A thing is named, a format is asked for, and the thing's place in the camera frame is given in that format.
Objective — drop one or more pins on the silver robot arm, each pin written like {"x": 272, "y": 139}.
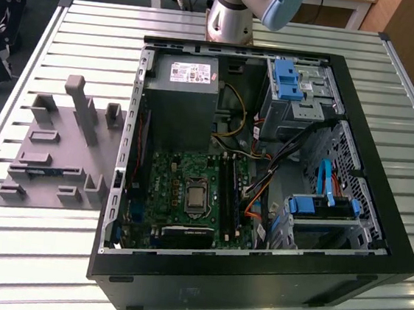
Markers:
{"x": 228, "y": 24}

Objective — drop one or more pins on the hard disk in blue carrier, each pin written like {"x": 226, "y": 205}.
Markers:
{"x": 301, "y": 205}

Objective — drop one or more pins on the grey power supply unit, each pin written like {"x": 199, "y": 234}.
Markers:
{"x": 183, "y": 97}

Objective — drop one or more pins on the blue drive bay latch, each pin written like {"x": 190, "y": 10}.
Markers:
{"x": 285, "y": 78}

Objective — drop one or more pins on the black PC case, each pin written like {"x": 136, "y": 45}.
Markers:
{"x": 215, "y": 285}

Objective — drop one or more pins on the green motherboard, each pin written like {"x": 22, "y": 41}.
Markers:
{"x": 160, "y": 209}

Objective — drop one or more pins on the silver CPU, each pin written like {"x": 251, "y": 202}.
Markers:
{"x": 196, "y": 194}

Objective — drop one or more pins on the CPU socket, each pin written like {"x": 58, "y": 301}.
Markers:
{"x": 195, "y": 211}

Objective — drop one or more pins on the grey parts rack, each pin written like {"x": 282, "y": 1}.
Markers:
{"x": 57, "y": 139}

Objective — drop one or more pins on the blue RAM stick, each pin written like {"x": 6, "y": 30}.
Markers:
{"x": 42, "y": 172}

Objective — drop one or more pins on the black graphics card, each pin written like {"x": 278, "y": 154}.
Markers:
{"x": 183, "y": 236}

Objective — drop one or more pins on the black RAM slot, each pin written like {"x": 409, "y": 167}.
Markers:
{"x": 224, "y": 194}

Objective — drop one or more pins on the metal drive cage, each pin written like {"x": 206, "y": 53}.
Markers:
{"x": 308, "y": 110}
{"x": 333, "y": 223}

